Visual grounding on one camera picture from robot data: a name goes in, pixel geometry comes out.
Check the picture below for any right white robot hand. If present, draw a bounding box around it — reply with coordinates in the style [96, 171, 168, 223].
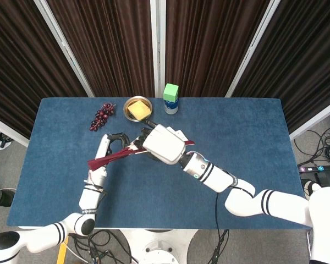
[134, 119, 187, 166]

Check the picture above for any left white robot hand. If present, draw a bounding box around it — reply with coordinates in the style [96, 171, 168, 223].
[84, 132, 132, 190]

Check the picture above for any dark red strip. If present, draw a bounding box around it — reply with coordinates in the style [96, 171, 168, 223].
[87, 126, 196, 171]

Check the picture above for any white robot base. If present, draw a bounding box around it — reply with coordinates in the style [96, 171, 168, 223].
[120, 228, 199, 264]

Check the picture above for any dark red grape bunch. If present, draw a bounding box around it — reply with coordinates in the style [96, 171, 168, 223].
[89, 102, 117, 131]

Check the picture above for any blue white drink can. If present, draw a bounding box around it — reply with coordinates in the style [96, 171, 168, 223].
[164, 97, 179, 115]

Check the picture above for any small steel bowl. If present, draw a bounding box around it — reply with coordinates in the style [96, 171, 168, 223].
[123, 96, 154, 122]

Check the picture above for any yellow green sponge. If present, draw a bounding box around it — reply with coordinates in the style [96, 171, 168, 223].
[126, 100, 152, 121]

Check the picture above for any green foam block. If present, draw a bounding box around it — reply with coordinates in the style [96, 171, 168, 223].
[163, 83, 180, 102]

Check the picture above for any blue fabric table cover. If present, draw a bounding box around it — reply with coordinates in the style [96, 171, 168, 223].
[7, 97, 314, 230]

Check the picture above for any dark brown curtain panel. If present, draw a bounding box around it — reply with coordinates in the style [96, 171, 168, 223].
[0, 0, 89, 140]
[164, 0, 271, 98]
[232, 0, 330, 134]
[47, 0, 156, 98]

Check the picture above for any black shoe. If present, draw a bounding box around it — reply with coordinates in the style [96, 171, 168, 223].
[0, 184, 16, 207]

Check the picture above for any black power strip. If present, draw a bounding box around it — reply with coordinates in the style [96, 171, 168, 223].
[298, 164, 330, 182]

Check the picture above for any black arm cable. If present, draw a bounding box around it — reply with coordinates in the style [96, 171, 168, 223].
[208, 189, 230, 264]

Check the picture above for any white frame post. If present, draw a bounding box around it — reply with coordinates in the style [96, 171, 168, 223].
[150, 0, 167, 98]
[0, 114, 30, 147]
[34, 0, 96, 97]
[289, 103, 330, 141]
[225, 0, 285, 97]

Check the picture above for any black cable tangle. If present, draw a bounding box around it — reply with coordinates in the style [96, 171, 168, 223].
[68, 229, 140, 264]

